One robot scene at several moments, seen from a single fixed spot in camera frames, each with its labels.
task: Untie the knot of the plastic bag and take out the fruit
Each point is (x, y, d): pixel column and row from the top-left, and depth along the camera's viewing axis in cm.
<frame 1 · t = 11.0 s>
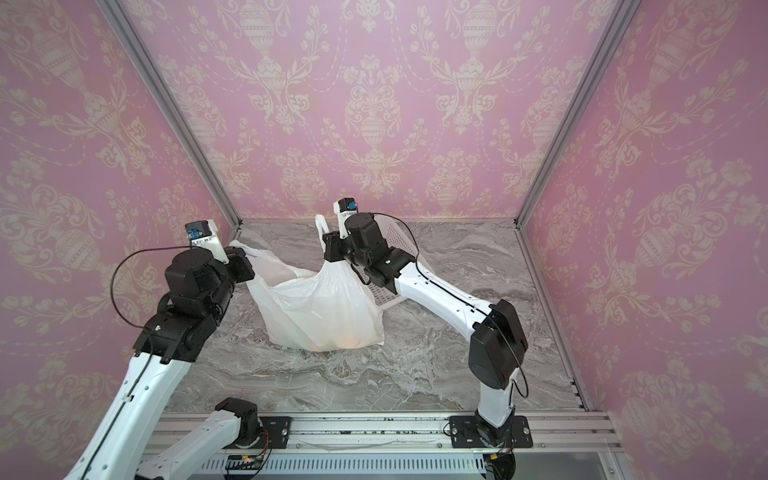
left hand: (240, 246, 67), fingers closed
right hand: (323, 236, 76), fingers closed
white plastic bag: (324, 308, 79), point 18 cm above the table

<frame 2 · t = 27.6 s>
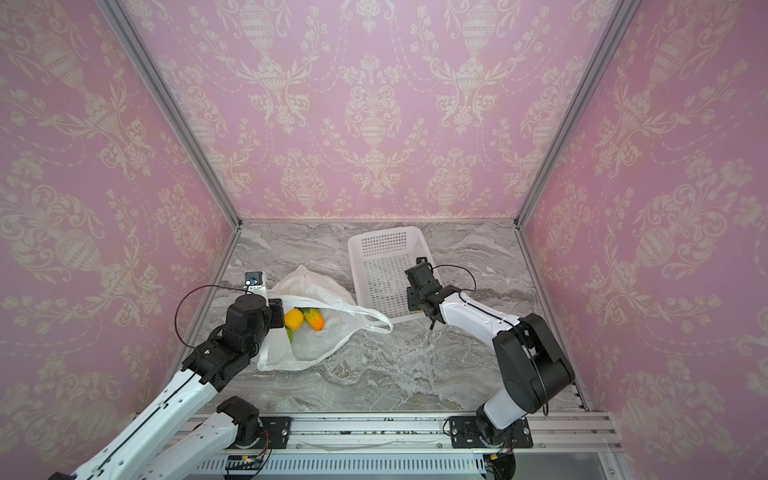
left hand: (274, 297, 77), fingers closed
right hand: (420, 293, 92), fingers open
white plastic bag: (303, 287, 85), point 16 cm above the table

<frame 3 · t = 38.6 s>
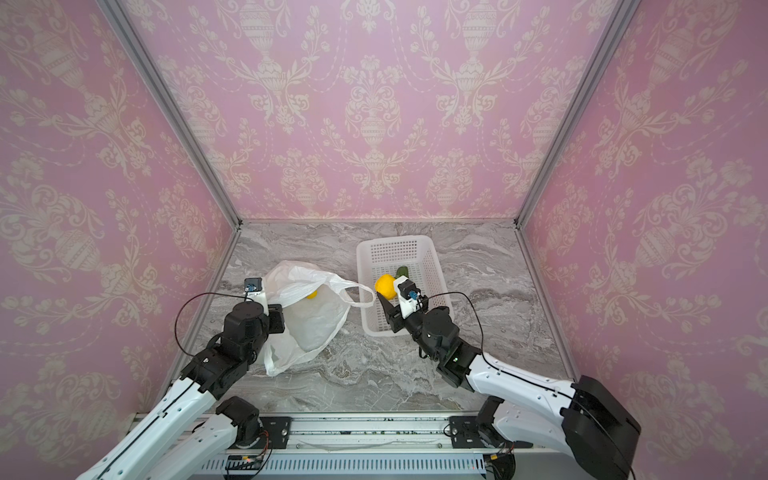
left hand: (275, 301, 78), fingers closed
right hand: (390, 288, 74), fingers open
white plastic bag: (314, 306, 97), point 2 cm above the table

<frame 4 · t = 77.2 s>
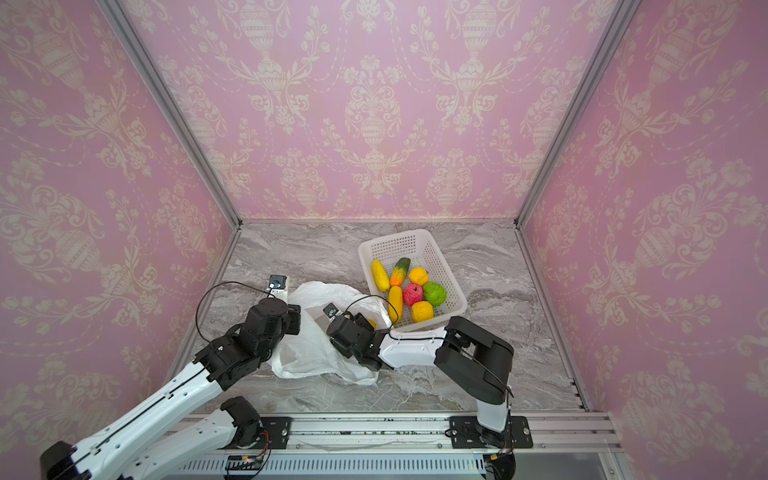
left hand: (293, 302, 77), fingers closed
right hand: (347, 326, 88), fingers open
white plastic bag: (311, 353, 79), point 11 cm above the table
yellow banana toy: (380, 275, 101), point 5 cm above the table
long yellow banana toy: (395, 297, 97), point 5 cm above the table
red fruit: (412, 293, 95), point 7 cm above the table
green fruit: (434, 293, 94), point 7 cm above the table
yellow fruit: (422, 311, 91), point 7 cm above the table

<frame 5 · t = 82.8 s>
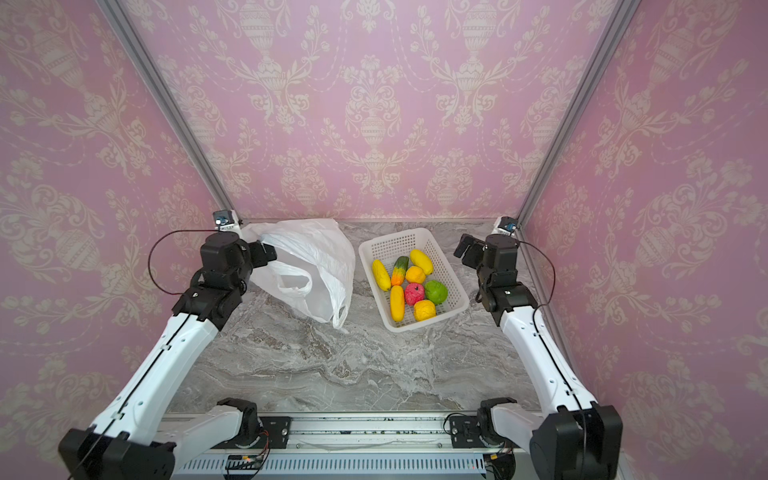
left hand: (252, 237, 74), fingers open
right hand: (477, 240, 79), fingers open
white plastic bag: (314, 265, 76), point 28 cm above the table
yellow banana toy 2: (421, 260, 105), point 6 cm above the table
the other named things where they were.

